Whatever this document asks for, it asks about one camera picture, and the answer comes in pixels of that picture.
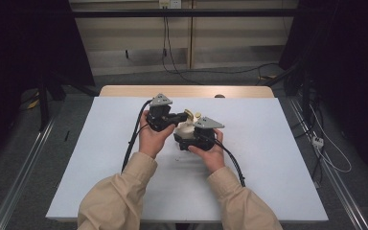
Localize black curtain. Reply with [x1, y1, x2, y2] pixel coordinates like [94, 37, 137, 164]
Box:
[0, 0, 96, 171]
[279, 0, 368, 175]

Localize metal floor rail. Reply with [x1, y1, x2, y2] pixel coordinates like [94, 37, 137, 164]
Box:
[0, 117, 58, 230]
[287, 96, 368, 230]

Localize person's left hand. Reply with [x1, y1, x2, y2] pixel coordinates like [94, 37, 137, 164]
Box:
[138, 109, 176, 160]

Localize black metal stand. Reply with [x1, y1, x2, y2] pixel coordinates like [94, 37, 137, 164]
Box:
[36, 69, 99, 132]
[262, 60, 315, 128]

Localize pale yellow jar spoon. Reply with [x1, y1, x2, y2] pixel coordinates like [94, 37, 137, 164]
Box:
[184, 108, 195, 125]

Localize white wall socket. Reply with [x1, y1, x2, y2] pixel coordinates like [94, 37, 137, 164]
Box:
[158, 0, 183, 10]

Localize black wall cable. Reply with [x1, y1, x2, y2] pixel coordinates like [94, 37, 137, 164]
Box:
[165, 8, 205, 86]
[161, 8, 171, 73]

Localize left hand-held gripper black cable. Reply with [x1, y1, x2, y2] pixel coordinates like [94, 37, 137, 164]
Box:
[121, 99, 154, 173]

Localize white power strip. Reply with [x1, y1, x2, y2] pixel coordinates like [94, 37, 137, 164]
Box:
[311, 135, 326, 150]

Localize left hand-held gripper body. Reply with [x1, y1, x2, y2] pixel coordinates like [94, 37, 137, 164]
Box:
[146, 93, 176, 133]

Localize right hand-held gripper black cable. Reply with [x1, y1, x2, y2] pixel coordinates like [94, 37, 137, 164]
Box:
[215, 139, 247, 188]

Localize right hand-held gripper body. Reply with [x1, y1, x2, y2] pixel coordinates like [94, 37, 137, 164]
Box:
[178, 116, 225, 152]

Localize white floor cable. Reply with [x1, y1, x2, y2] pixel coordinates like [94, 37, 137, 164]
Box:
[309, 104, 353, 174]

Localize black horizontal bar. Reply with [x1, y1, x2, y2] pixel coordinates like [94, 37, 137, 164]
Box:
[70, 9, 302, 19]

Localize person's right hand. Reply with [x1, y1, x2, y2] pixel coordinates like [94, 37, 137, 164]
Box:
[187, 128, 226, 175]

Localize black floor cable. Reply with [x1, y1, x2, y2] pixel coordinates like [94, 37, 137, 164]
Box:
[200, 62, 281, 77]

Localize hand-held gripper black cable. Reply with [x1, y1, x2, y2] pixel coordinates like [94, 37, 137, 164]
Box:
[121, 99, 154, 173]
[215, 139, 247, 188]

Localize wooden wall strip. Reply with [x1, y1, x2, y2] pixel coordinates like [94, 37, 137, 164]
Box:
[186, 0, 196, 70]

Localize white topped wooden table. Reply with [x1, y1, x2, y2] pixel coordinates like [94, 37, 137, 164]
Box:
[45, 84, 330, 223]

